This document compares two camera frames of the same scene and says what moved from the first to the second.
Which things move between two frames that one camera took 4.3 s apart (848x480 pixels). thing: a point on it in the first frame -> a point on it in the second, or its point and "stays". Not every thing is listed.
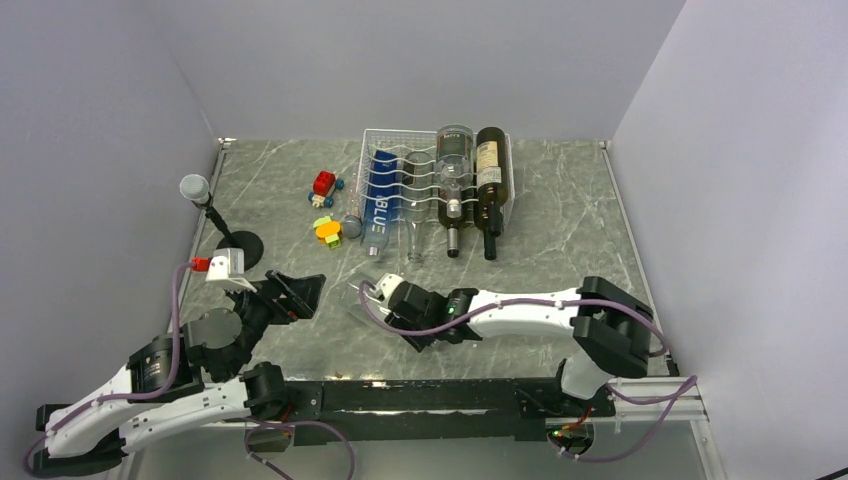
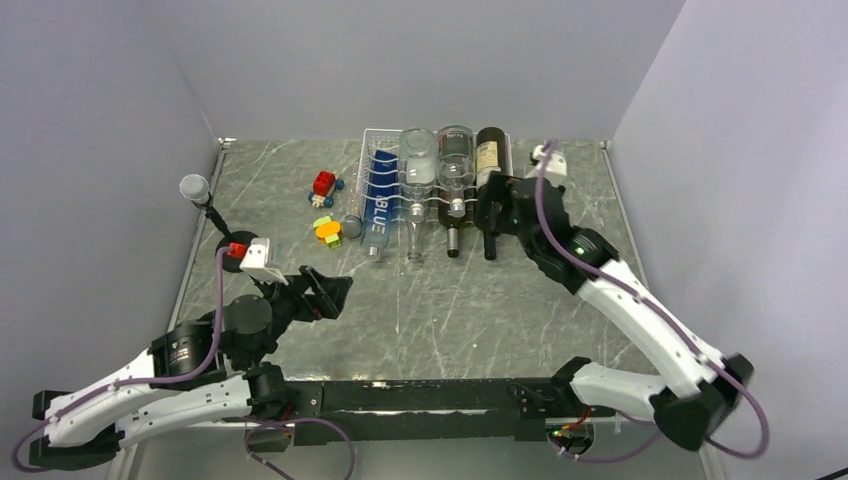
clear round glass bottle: x=356 y=306 -> x=417 y=167
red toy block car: x=324 y=185 stays
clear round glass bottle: x=454 y=160 stays
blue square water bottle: x=381 y=201 stays
